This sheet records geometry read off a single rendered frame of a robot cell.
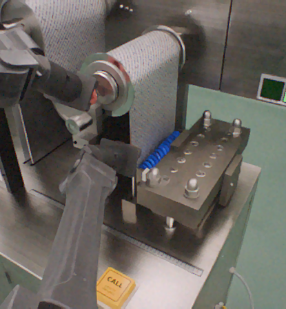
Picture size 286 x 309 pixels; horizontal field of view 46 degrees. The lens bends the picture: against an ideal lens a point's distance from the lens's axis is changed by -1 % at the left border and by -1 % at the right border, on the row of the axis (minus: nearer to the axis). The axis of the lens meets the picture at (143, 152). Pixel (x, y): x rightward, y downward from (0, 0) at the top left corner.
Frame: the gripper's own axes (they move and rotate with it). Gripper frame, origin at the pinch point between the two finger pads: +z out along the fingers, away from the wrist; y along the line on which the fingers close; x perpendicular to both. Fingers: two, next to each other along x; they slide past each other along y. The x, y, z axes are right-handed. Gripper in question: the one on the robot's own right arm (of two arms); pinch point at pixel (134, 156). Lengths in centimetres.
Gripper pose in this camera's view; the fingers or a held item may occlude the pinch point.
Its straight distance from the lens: 84.4
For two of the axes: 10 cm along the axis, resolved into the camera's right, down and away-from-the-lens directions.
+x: 2.6, -9.6, -1.4
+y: 8.6, 3.0, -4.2
